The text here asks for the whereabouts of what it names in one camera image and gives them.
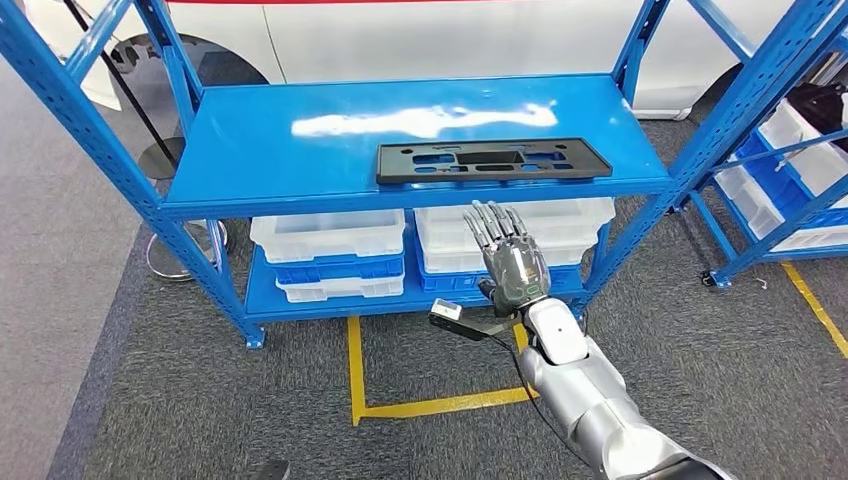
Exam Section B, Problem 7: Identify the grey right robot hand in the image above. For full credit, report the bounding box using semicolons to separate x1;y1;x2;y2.
462;199;553;320

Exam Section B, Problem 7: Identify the black plastic frame part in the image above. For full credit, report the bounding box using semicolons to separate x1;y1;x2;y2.
374;137;615;186

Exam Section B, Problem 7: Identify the blue wheeled shelf rack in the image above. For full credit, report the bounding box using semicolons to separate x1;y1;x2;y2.
662;33;848;290

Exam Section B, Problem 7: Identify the blue metal shelf rack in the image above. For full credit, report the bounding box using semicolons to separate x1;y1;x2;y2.
0;0;834;351

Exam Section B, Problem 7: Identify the translucent white plastic bin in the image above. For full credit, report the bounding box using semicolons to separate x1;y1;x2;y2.
413;196;618;245
276;272;406;305
713;158;848;254
416;230;602;275
757;99;848;210
249;209;407;265

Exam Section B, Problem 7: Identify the blue plastic bin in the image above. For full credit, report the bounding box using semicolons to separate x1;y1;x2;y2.
733;132;848;230
416;263;586;295
272;254;406;287

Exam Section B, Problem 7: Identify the yellow floor tape square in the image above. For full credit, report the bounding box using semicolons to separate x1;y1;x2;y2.
345;315;542;428
779;261;848;360

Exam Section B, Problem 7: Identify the white car with red stripe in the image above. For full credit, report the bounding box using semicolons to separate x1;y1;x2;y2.
23;0;796;123

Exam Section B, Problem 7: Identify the chrome base stanchion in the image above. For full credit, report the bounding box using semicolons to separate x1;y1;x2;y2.
144;219;231;284

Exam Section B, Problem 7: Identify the black pole stanchion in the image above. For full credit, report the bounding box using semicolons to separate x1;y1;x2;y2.
61;0;188;181

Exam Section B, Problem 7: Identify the black camera mounting bracket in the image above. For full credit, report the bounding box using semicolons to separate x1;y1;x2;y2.
427;311;526;343

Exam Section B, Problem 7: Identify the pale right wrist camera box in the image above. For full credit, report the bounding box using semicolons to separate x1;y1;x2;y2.
430;298;464;323

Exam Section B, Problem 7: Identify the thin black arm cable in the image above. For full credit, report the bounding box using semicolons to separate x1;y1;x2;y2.
486;333;601;468

